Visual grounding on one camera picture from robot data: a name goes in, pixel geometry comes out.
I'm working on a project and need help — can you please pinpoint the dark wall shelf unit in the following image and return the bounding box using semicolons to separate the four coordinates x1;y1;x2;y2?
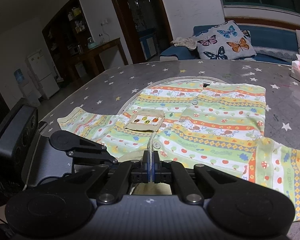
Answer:
42;0;91;82

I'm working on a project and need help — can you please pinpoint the water dispenser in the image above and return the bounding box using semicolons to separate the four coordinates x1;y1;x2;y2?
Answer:
14;69;40;107

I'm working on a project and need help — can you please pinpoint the butterfly print pillow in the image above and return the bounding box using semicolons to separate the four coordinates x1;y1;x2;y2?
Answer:
193;21;256;60

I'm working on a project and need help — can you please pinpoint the blue corner sofa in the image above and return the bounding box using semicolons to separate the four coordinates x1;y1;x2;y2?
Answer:
160;21;300;64

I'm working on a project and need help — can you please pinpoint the crumpled beige cloth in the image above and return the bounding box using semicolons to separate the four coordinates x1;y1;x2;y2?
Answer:
171;37;197;50

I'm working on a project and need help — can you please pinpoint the dark wooden side table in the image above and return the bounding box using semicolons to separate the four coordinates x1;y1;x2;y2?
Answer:
82;37;128;76

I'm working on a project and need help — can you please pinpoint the colourful patterned children's shirt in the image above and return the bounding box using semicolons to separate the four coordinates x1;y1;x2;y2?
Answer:
57;83;300;220

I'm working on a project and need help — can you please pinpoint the white refrigerator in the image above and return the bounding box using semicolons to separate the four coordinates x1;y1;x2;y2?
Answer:
26;50;59;100

